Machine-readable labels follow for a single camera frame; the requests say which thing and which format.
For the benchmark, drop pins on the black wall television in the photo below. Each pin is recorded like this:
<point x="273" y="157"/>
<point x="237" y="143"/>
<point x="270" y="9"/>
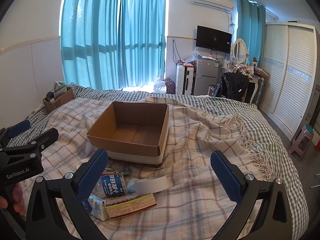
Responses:
<point x="213" y="39"/>

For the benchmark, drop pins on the wide teal curtain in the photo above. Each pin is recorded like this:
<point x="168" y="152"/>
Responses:
<point x="87" y="35"/>

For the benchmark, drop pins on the plaid fringed blanket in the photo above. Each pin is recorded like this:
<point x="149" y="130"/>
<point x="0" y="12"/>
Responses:
<point x="187" y="205"/>

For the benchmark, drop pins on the dark patterned bag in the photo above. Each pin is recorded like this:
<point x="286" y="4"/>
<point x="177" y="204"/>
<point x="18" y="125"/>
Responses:
<point x="170" y="86"/>

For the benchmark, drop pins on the flat brown cardboard box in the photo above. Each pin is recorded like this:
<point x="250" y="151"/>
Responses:
<point x="263" y="73"/>

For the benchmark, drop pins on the black tape roll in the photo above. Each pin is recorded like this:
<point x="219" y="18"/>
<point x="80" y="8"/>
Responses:
<point x="50" y="96"/>

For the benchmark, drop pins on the narrow teal curtain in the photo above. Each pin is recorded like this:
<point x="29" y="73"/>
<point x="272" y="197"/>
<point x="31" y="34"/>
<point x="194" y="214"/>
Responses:
<point x="250" y="32"/>

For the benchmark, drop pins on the floral cloth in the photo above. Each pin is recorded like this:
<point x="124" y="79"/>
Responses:
<point x="243" y="70"/>

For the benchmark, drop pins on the green white carton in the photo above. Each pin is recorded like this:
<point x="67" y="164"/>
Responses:
<point x="60" y="85"/>

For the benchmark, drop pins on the grey suitcase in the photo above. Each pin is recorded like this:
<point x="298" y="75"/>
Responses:
<point x="260" y="90"/>

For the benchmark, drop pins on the orange white box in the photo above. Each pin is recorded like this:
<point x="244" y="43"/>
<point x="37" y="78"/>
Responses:
<point x="188" y="65"/>

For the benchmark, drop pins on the silver fridge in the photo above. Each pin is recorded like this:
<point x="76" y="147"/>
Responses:
<point x="206" y="77"/>

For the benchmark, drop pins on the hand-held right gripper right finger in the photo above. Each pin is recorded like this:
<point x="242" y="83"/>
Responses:
<point x="225" y="177"/>

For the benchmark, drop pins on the white tape roll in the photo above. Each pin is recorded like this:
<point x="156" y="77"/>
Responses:
<point x="150" y="183"/>

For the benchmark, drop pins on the green plastic clip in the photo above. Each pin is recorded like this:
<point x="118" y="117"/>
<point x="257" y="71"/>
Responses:
<point x="125" y="172"/>

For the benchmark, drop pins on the oval white mirror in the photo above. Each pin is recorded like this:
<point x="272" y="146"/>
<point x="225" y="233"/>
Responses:
<point x="240" y="51"/>

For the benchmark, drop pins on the person's left hand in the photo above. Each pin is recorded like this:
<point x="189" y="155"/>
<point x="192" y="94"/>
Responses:
<point x="19" y="200"/>

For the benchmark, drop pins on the cotton swab jar blue label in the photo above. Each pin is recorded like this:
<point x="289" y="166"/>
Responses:
<point x="112" y="183"/>

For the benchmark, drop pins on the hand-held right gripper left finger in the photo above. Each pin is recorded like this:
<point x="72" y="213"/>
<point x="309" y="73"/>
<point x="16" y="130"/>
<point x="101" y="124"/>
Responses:
<point x="92" y="177"/>

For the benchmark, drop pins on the red yellow medicine box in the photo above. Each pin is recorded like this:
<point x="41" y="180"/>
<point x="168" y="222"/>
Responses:
<point x="130" y="206"/>

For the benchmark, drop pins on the clear plastic bag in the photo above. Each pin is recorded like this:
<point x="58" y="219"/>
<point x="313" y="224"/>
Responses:
<point x="196" y="57"/>

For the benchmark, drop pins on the white louvred wardrobe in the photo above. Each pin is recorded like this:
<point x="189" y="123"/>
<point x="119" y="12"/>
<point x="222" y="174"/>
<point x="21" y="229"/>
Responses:
<point x="287" y="77"/>

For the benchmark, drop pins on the white dressing table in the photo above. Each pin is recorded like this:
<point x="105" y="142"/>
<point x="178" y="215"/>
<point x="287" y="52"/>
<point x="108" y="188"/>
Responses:
<point x="255" y="90"/>

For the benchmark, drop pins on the small cardboard box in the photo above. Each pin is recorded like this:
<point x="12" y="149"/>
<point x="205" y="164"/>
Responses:
<point x="58" y="102"/>

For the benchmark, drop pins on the clear water jug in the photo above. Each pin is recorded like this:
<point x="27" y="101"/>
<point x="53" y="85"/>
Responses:
<point x="159" y="86"/>

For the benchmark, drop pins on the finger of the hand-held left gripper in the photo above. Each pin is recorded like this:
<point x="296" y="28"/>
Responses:
<point x="46" y="137"/>
<point x="20" y="127"/>

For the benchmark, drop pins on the white ribbed suitcase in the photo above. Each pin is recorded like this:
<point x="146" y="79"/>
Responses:
<point x="181" y="81"/>

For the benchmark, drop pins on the red fire extinguisher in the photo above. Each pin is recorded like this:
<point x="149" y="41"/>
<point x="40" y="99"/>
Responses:
<point x="317" y="145"/>

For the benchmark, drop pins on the pink plastic stool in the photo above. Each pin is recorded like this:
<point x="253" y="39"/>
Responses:
<point x="301" y="142"/>

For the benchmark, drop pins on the white air conditioner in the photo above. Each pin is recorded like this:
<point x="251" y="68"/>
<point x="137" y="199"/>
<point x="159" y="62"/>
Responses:
<point x="212" y="1"/>

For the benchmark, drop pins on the chair with black jacket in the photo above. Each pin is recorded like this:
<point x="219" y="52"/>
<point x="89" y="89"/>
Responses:
<point x="232" y="85"/>

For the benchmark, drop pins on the blue white tissue pack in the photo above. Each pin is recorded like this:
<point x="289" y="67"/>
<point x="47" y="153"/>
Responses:
<point x="96" y="206"/>

